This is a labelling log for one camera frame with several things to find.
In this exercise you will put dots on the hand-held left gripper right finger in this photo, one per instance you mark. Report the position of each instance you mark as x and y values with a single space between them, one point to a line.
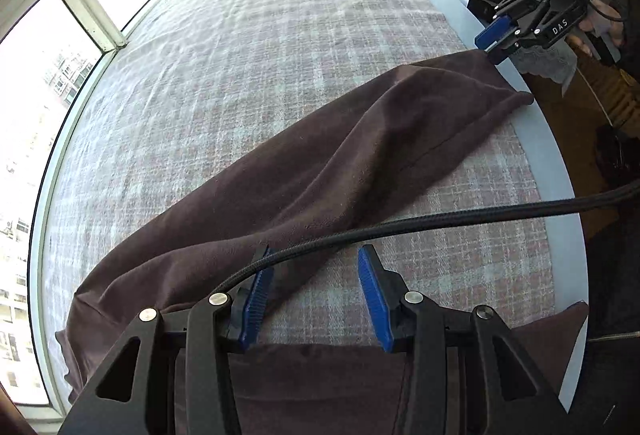
375 300

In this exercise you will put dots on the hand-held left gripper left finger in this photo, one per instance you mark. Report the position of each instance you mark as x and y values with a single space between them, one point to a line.
255 305

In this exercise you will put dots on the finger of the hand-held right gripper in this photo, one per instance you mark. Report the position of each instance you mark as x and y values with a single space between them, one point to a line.
502 51
492 34

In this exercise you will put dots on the brown fleece garment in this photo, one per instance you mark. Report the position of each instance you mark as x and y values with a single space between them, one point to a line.
300 185

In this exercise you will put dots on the person's right hand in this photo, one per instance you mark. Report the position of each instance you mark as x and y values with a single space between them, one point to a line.
600 22

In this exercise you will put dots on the white lace cloth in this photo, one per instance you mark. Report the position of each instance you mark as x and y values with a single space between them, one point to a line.
545 62

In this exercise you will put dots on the pink checked blanket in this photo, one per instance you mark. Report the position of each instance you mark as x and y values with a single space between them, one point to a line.
250 65

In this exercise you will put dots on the apartment buildings outside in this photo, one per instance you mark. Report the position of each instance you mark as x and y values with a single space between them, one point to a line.
60 75

